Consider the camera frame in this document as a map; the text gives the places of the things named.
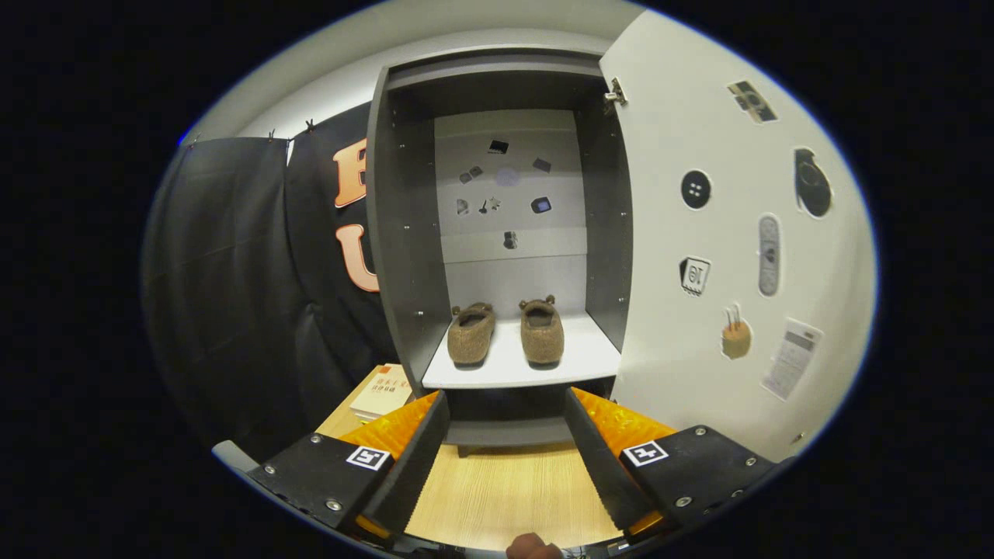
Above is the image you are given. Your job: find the grey flat object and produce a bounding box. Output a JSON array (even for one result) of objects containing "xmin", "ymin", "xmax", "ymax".
[{"xmin": 211, "ymin": 439, "xmax": 261, "ymax": 476}]

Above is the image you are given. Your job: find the brown fuzzy shoe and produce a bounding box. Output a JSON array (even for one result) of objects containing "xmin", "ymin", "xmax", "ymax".
[
  {"xmin": 447, "ymin": 303, "xmax": 496, "ymax": 367},
  {"xmin": 519, "ymin": 295, "xmax": 566, "ymax": 367}
]

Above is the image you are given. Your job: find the stack of books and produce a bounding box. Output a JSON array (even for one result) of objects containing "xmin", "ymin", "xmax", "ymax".
[{"xmin": 349, "ymin": 363, "xmax": 414, "ymax": 422}]

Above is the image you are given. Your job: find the black backdrop cloth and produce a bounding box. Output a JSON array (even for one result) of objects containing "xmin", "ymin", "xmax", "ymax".
[{"xmin": 141, "ymin": 101, "xmax": 401, "ymax": 459}]

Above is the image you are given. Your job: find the grey shoe cabinet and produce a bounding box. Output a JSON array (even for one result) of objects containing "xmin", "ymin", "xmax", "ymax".
[{"xmin": 365, "ymin": 48, "xmax": 634, "ymax": 459}]

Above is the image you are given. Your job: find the beige shoe cabinet door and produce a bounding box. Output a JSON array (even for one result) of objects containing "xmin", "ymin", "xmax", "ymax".
[{"xmin": 598, "ymin": 9, "xmax": 880, "ymax": 464}]

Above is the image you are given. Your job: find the white cabinet shelf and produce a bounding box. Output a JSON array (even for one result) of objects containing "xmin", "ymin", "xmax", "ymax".
[{"xmin": 421, "ymin": 313, "xmax": 622, "ymax": 391}]

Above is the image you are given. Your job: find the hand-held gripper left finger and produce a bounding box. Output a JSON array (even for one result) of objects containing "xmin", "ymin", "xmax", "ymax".
[{"xmin": 248, "ymin": 390, "xmax": 451, "ymax": 540}]

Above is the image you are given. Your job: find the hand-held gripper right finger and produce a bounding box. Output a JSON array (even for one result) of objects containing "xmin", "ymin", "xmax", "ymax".
[{"xmin": 564, "ymin": 387, "xmax": 777, "ymax": 540}]

